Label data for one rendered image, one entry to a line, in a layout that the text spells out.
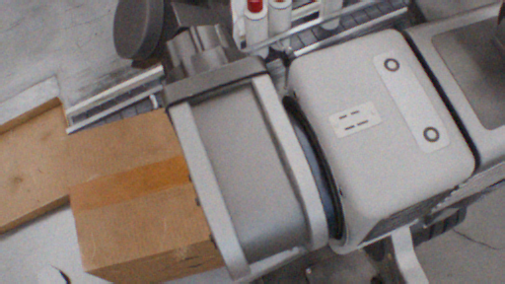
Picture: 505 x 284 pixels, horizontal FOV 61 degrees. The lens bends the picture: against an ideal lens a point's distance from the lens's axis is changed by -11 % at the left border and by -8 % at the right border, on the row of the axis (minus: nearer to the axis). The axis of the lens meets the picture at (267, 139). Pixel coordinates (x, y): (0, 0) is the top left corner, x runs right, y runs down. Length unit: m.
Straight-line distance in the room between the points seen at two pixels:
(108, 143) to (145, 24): 0.40
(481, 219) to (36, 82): 1.72
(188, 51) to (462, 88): 0.22
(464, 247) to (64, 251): 1.50
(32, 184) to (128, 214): 0.47
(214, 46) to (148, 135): 0.40
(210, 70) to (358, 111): 0.12
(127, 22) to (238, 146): 0.19
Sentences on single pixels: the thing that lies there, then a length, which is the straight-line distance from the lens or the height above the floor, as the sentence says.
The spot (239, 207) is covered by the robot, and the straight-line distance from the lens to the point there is 0.33.
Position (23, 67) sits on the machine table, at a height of 0.83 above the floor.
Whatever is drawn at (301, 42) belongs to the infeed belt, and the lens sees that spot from 1.15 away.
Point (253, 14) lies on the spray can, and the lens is 0.99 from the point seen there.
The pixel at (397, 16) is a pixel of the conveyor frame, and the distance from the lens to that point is 1.26.
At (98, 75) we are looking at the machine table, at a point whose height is 0.83.
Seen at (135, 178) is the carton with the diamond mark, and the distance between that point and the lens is 0.77.
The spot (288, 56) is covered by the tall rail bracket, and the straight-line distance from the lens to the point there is 1.02.
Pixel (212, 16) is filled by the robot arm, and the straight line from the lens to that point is 0.46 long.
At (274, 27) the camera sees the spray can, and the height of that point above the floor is 0.97.
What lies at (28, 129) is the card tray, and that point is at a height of 0.83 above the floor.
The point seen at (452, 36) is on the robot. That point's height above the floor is 1.53.
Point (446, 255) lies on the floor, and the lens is 1.96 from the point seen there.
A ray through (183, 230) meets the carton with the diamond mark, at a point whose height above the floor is 1.12.
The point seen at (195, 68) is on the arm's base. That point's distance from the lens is 0.39.
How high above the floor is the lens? 1.81
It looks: 66 degrees down
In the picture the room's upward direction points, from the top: 2 degrees counter-clockwise
